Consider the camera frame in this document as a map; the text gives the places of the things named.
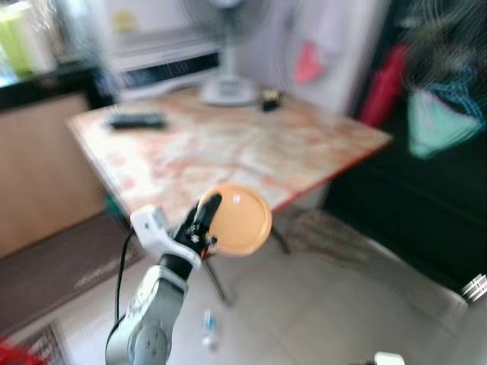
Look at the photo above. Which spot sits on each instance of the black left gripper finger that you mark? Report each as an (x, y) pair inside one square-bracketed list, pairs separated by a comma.
[(207, 211)]

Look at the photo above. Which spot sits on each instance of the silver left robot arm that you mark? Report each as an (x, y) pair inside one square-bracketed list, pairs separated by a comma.
[(148, 319)]

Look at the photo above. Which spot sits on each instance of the marble top folding table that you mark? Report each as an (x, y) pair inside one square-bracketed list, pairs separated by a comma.
[(228, 152)]

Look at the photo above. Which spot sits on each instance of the clear water bottle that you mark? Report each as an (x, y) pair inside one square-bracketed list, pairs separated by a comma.
[(210, 328)]

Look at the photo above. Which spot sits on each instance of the black remote control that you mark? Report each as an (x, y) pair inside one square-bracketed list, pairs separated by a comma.
[(137, 122)]

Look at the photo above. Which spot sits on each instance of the white table fan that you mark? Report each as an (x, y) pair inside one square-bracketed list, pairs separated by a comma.
[(228, 87)]

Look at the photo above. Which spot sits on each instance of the small black object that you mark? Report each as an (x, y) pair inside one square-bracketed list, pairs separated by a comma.
[(272, 100)]

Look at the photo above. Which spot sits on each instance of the brown floor mat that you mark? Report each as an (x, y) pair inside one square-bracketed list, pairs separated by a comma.
[(53, 274)]

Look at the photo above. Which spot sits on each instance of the wooden counter cabinet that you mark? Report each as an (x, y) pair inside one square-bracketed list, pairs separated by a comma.
[(38, 167)]

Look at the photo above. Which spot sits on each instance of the white microwave oven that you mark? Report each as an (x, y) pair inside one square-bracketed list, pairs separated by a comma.
[(160, 46)]

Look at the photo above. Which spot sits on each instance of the white striped object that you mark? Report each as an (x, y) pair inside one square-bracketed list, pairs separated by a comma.
[(475, 289)]

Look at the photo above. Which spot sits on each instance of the pink sticker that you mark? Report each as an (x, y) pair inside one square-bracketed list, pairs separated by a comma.
[(307, 65)]

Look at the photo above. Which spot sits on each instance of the red object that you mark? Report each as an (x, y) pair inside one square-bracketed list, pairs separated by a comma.
[(15, 356)]

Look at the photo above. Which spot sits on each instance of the red hanging bag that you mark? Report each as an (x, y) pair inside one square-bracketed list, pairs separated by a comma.
[(384, 87)]

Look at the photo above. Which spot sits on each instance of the teal cloth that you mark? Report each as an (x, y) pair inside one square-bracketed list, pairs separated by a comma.
[(437, 122)]

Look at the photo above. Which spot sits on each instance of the green plastic container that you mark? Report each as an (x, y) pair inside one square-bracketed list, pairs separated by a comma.
[(19, 42)]

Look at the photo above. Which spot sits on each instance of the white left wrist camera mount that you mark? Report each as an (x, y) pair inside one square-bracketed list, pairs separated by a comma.
[(152, 228)]

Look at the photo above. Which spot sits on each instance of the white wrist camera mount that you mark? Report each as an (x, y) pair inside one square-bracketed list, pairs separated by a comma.
[(389, 359), (152, 228)]

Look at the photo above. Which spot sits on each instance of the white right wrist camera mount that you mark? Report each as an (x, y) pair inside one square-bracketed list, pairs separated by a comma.
[(389, 359)]

